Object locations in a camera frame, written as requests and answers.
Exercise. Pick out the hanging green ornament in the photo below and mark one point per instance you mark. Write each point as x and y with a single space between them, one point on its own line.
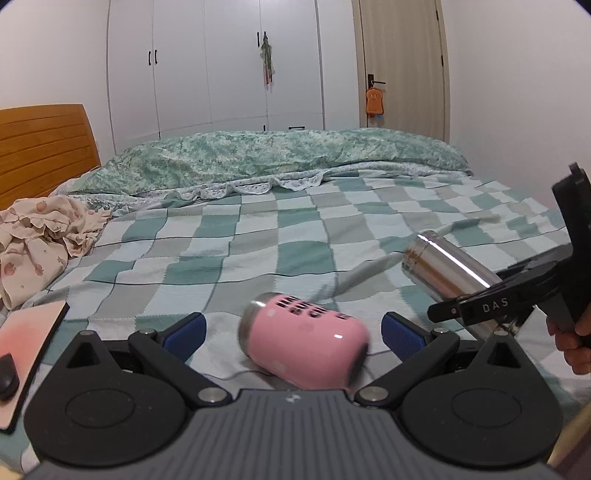
267 56

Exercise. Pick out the orange hanging pouch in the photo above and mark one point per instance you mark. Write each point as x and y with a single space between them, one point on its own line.
374 102

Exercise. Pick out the person's right hand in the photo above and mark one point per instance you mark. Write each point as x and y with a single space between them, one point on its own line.
569 343

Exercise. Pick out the green floral duvet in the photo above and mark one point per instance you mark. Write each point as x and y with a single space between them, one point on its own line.
213 165

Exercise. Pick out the beige peach print garment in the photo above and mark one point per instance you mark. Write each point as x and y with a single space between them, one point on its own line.
38 238

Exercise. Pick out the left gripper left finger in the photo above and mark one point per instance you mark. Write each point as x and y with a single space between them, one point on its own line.
162 355

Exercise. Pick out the beige door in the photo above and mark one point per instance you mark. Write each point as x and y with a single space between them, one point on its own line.
401 48

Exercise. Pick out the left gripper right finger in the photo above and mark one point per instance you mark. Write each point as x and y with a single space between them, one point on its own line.
422 353

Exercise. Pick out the stainless steel cup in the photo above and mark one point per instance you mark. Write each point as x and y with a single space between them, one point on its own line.
443 270

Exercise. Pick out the white wardrobe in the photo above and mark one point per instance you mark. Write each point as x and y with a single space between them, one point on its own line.
180 67

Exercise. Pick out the pink cup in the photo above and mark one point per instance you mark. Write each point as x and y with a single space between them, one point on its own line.
303 343

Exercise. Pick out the wooden headboard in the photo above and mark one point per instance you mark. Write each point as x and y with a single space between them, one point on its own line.
43 146

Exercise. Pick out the checkered green blanket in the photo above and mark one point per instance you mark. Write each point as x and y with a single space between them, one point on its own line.
339 245

